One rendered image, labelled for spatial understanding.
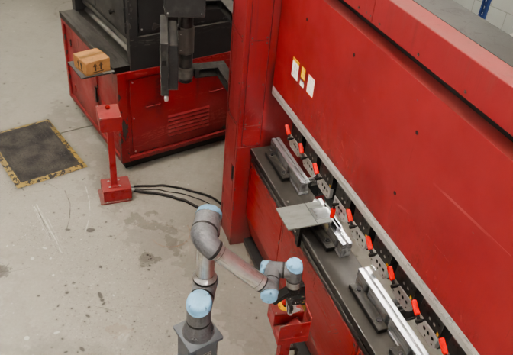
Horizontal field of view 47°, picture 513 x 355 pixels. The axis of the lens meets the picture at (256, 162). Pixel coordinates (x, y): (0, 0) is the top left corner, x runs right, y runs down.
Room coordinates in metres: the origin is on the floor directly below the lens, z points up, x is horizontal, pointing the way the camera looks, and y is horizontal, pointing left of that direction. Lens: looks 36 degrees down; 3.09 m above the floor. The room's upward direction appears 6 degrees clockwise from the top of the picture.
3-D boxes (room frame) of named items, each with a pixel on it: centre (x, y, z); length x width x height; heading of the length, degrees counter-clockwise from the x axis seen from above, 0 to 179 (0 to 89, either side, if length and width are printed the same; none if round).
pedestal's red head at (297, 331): (1.96, -0.24, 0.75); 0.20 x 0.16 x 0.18; 17
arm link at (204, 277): (1.93, 0.19, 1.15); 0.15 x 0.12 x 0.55; 177
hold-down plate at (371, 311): (1.95, -0.61, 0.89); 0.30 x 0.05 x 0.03; 23
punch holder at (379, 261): (2.00, -0.65, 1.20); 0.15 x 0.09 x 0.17; 23
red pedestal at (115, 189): (3.66, 1.12, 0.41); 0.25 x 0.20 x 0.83; 113
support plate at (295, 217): (2.47, -0.29, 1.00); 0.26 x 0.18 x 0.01; 113
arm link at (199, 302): (1.80, 0.20, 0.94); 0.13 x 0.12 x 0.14; 177
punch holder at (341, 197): (2.37, -0.49, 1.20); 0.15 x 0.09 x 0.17; 23
